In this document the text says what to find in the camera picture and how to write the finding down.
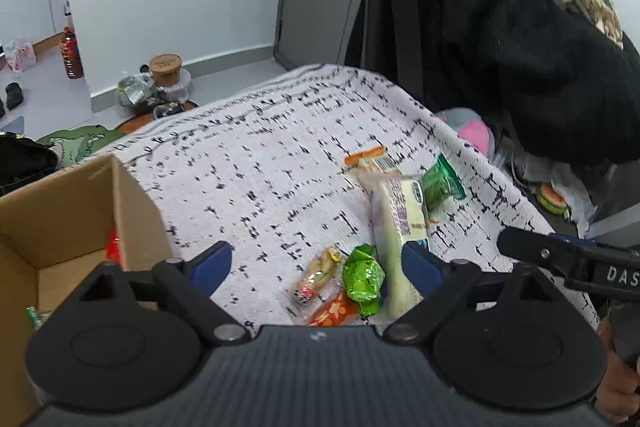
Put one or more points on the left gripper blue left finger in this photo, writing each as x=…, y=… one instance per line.
x=207, y=271

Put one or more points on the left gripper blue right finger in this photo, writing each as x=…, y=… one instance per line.
x=425, y=271

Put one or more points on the green snack packet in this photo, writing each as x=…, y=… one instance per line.
x=363, y=278
x=440, y=183

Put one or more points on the long white bread package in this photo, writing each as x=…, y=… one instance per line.
x=397, y=218

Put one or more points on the orange red snack packet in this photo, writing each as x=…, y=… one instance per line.
x=338, y=310

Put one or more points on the red rectangular snack bar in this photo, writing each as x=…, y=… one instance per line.
x=112, y=250

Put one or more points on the clear small candy snack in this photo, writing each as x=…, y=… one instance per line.
x=318, y=273

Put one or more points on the orange cracker package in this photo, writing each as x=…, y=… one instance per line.
x=376, y=159

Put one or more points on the green white biscuit packet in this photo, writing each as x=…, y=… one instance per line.
x=36, y=317

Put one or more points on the person's right hand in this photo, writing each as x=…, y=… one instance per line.
x=616, y=398

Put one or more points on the burger shaped toy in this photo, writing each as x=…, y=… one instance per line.
x=551, y=201

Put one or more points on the white patterned bed blanket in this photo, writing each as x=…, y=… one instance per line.
x=264, y=171

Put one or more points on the pink grey plush toy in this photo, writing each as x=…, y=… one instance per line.
x=471, y=128

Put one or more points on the brown cardboard box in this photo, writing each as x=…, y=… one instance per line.
x=53, y=233

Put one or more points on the green frog rug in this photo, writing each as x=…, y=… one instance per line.
x=72, y=146

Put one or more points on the grey plastic bag of items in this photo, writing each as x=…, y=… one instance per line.
x=137, y=93

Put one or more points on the jar with wooden lid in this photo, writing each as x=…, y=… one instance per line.
x=172, y=81

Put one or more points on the black bag on floor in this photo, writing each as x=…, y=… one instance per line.
x=23, y=161

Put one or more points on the red oil bottle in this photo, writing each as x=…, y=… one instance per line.
x=70, y=54

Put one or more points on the black slipper right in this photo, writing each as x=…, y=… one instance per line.
x=14, y=95

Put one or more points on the black coat pile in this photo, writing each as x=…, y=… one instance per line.
x=565, y=91

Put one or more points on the pink white plastic bag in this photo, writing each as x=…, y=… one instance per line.
x=20, y=55

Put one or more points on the white kitchen cabinet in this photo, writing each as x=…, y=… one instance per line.
x=32, y=20

